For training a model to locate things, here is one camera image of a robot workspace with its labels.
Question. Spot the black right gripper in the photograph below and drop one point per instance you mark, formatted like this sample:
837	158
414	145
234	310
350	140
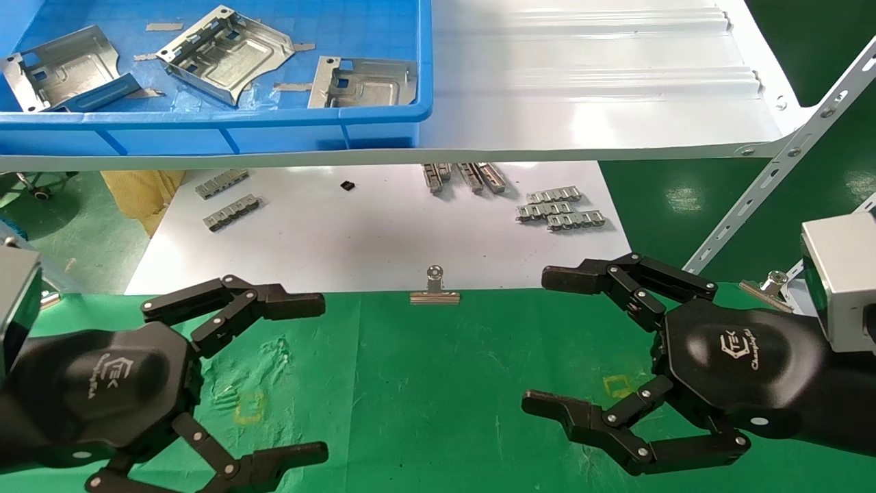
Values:
739	363

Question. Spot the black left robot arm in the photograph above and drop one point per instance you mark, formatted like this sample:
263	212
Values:
5	431

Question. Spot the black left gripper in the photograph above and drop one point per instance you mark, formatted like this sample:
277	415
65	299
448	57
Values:
102	390

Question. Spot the white ribbed shelf panel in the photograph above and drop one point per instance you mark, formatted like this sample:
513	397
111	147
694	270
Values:
582	103

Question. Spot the white slotted angle strut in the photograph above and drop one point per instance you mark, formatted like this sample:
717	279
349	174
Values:
773	171

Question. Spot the grey tape strip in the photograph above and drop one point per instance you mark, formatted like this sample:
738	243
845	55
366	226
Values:
292	86
304	46
144	57
164	27

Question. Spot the yellow woven bag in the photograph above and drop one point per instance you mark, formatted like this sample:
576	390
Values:
140	198

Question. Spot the grey metal link strip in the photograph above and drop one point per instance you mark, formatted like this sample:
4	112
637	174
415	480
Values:
576	220
233	212
222	183
493	178
544	211
433	178
471	178
554	195

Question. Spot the green cloth mat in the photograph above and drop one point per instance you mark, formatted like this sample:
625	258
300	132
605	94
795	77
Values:
424	390

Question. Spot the white flat board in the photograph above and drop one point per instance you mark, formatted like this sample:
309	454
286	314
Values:
376	239

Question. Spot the stamped sheet metal part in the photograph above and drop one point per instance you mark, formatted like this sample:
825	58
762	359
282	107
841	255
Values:
233	55
369	85
68	68

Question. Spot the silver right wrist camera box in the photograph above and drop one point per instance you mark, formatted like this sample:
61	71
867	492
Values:
845	274

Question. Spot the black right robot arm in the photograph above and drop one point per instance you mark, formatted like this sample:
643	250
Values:
848	404

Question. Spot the blue plastic bin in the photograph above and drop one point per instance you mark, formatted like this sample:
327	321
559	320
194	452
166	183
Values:
274	133

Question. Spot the grey slotted angle strut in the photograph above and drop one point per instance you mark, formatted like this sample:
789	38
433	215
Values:
65	279

